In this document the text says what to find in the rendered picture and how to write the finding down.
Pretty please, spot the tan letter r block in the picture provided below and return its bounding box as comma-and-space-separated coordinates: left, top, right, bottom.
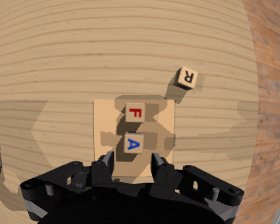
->
174, 66, 198, 91

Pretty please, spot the beige block with red letter f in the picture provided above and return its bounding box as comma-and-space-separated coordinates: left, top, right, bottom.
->
125, 102, 146, 123

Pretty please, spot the tan square mat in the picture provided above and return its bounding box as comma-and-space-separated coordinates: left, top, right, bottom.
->
94, 99, 174, 177

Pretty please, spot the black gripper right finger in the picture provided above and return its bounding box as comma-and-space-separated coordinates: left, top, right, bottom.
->
149, 153, 244, 224

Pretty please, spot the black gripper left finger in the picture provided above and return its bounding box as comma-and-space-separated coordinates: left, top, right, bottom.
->
20, 151, 118, 221

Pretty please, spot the tan letter a block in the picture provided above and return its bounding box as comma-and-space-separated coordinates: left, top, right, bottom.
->
124, 131, 144, 154

